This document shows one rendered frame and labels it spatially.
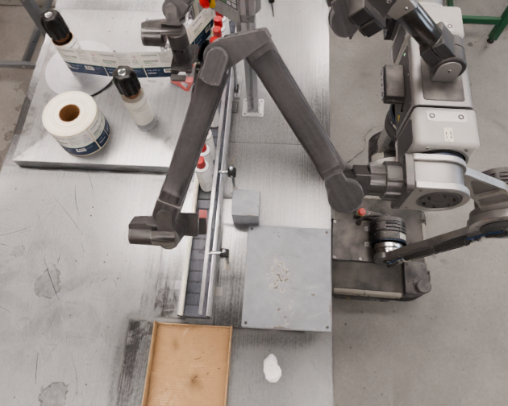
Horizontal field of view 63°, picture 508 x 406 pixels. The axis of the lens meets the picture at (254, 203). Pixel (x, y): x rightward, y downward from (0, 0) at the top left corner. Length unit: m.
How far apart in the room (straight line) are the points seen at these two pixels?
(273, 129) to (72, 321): 1.04
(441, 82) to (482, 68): 2.30
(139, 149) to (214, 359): 0.83
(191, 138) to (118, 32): 1.25
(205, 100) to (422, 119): 0.46
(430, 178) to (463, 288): 1.67
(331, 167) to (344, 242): 1.28
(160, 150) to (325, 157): 0.91
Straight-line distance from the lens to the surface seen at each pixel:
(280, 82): 0.84
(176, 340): 1.48
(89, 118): 1.65
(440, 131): 0.96
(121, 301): 1.55
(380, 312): 2.37
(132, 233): 1.04
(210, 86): 0.85
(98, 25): 2.15
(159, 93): 1.82
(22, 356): 1.66
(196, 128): 0.88
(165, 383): 1.48
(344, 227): 2.17
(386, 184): 0.91
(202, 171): 1.40
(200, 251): 1.47
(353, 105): 2.86
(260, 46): 0.82
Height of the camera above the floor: 2.28
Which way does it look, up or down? 67 degrees down
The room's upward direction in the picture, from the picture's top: 5 degrees counter-clockwise
